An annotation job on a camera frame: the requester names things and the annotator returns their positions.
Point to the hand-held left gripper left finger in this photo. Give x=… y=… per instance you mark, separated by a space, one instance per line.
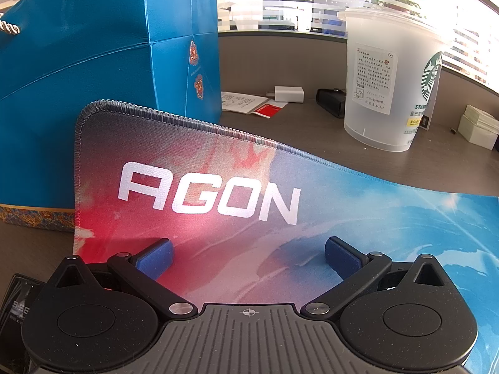
x=158 y=259

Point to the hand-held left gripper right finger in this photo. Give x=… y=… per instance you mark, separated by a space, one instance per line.
x=340 y=259

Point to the colourful printed mouse mat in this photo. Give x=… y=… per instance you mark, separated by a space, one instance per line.
x=273 y=218

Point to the black glossy packet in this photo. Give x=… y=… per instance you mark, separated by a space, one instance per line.
x=17 y=300

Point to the small black case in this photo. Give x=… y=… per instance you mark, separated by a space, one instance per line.
x=331 y=101

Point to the red and white card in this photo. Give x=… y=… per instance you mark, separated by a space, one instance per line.
x=269 y=108

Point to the white power adapter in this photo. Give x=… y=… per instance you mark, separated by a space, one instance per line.
x=287 y=94

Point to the white paper leaflet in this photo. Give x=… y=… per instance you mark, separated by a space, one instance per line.
x=239 y=101

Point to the translucent plastic cup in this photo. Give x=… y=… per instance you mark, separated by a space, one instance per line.
x=386 y=81

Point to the blue paper gift bag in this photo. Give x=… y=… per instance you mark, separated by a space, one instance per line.
x=97 y=85

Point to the white small box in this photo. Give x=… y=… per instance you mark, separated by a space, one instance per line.
x=478 y=124

